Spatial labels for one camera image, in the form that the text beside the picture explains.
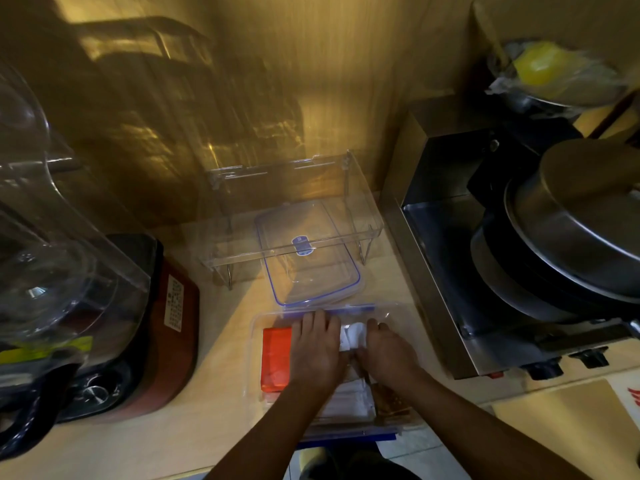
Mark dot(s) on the white and red paper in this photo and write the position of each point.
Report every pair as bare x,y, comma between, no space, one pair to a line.
627,397

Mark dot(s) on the person's dark trousers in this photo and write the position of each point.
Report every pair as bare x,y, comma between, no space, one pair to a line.
360,464

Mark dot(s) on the person's left hand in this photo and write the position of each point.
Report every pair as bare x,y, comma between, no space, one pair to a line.
315,357

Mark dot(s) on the person's right hand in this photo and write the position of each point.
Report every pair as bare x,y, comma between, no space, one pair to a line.
390,359

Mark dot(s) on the person's left little finger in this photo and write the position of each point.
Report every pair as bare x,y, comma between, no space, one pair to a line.
296,333

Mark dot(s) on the metal bowl with plastic bag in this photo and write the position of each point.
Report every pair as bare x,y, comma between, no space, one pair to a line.
555,74

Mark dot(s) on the person's left middle finger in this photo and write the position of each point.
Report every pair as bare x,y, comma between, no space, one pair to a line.
320,322

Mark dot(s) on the red blender base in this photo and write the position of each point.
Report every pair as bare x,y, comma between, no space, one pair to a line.
165,324

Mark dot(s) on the person's right thumb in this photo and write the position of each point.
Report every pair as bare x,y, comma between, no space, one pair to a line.
361,358

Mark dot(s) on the brown packet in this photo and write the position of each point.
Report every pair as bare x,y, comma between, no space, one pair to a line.
392,402

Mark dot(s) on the orange packet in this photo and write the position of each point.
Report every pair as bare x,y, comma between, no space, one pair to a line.
276,359

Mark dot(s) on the person's left forearm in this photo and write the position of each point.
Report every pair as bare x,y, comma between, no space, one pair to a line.
265,434

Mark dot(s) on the clear plastic storage box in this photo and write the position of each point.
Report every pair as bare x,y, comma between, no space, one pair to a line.
270,409

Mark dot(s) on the wooden stick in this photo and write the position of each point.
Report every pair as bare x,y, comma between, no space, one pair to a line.
490,34

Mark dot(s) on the stack of white paper sachets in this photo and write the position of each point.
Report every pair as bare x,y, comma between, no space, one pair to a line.
350,407

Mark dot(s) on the clear lid with blue rim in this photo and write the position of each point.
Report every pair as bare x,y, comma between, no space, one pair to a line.
310,254

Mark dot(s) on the white packet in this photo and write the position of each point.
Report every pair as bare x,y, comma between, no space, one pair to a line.
353,335

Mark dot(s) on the clear acrylic shelf rack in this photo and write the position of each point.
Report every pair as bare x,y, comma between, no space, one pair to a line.
300,189

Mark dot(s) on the person's right forearm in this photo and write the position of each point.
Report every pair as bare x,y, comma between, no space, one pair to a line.
480,434

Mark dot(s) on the clear blender jar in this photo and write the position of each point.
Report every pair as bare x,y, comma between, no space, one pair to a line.
45,274

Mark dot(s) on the stainless steel waffle machine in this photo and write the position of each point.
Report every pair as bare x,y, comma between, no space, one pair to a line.
440,244

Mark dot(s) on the black control knob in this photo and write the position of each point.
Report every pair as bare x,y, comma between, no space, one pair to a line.
542,369
590,357

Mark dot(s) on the round metal machine lid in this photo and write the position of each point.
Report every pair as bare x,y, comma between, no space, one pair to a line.
580,214

